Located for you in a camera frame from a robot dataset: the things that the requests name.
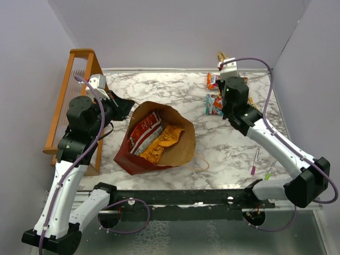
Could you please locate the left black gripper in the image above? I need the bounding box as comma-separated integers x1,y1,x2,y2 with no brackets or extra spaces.
89,89,134,137

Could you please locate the red brown paper bag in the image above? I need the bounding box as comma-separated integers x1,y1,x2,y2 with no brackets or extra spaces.
114,101,196,175

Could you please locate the green Fox's candy bag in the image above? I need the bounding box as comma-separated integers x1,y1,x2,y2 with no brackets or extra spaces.
206,94,223,116

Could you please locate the colourful Fox's fruits bag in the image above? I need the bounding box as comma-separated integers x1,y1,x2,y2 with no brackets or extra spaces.
207,73,220,90

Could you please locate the yellow M&M's bag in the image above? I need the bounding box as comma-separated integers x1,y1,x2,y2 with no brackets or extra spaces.
248,96,258,109

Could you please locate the orange white snack packet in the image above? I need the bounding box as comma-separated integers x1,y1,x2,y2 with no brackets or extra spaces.
213,95,223,109

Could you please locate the gold crispy snack bag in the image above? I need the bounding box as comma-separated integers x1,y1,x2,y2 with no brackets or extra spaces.
217,52,229,65

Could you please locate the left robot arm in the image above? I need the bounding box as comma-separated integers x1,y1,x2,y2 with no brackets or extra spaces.
21,90,135,254

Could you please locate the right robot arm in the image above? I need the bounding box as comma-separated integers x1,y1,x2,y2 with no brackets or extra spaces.
218,76,330,208

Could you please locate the red white chips bag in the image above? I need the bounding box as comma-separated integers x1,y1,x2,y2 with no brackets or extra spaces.
127,112,164,156

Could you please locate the orange crumpled chips bag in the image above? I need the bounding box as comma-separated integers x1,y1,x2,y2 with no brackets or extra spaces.
140,125,184,164

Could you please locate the wooden rack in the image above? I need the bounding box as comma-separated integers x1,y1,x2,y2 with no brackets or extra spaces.
43,48,103,167

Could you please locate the pink marker pen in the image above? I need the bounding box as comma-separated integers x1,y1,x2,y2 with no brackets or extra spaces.
251,148,260,175

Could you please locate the green marker pen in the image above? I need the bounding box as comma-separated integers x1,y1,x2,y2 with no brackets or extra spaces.
264,160,277,181

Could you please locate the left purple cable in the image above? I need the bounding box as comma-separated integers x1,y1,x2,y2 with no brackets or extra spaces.
38,75,151,255

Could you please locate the purple cable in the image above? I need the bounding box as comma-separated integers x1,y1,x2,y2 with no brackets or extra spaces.
38,75,151,255
220,57,339,233

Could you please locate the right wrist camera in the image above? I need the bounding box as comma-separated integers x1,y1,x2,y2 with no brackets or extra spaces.
217,57,239,81

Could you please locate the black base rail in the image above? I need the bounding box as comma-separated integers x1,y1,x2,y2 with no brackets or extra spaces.
94,182,275,222

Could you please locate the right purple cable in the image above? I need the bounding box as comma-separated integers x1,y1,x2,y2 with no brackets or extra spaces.
220,57,339,233

